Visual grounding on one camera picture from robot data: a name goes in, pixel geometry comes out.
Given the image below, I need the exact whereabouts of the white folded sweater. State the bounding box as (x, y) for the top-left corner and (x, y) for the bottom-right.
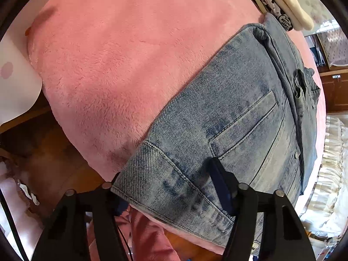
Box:
(261, 0), (316, 32)

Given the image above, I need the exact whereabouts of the person's pink fleece robe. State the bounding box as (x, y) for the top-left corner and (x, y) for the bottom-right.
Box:
(129, 207), (182, 261)

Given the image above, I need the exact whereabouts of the floral sliding door wardrobe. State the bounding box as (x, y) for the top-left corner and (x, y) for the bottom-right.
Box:
(288, 0), (348, 71)

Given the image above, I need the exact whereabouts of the white lace furniture cover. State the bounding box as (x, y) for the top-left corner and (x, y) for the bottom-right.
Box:
(300, 113), (348, 240)

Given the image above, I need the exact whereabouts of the pink fleece bed blanket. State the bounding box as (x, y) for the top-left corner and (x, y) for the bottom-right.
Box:
(26, 0), (327, 253)

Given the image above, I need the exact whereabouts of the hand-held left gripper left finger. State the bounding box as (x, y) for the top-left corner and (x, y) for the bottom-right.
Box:
(31, 181), (131, 261)

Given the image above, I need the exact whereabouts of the black white patterned garment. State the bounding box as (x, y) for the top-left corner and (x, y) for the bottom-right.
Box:
(243, 0), (295, 32)

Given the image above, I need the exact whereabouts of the black cable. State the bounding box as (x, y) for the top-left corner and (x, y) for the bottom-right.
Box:
(0, 187), (30, 261)

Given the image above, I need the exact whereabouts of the blue denim jacket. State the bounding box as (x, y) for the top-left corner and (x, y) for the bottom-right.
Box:
(111, 13), (321, 248)

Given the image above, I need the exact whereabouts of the wooden door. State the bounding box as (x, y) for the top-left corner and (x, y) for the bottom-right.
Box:
(318, 71), (348, 113)

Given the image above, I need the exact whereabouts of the white polka dot sheet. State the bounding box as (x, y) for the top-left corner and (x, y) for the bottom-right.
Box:
(0, 24), (42, 127)

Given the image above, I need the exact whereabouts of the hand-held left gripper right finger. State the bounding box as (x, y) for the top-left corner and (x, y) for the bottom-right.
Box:
(208, 158), (317, 261)

